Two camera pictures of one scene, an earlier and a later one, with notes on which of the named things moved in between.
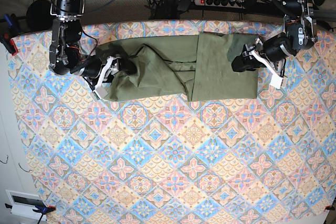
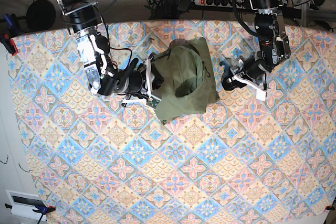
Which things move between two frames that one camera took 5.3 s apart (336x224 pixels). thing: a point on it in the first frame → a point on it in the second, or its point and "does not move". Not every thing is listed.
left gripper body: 105,69 → 133,80
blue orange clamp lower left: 41,210 does not move
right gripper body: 262,53 → 252,67
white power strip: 220,2 does not move
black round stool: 39,17 does not move
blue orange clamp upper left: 8,33 does not move
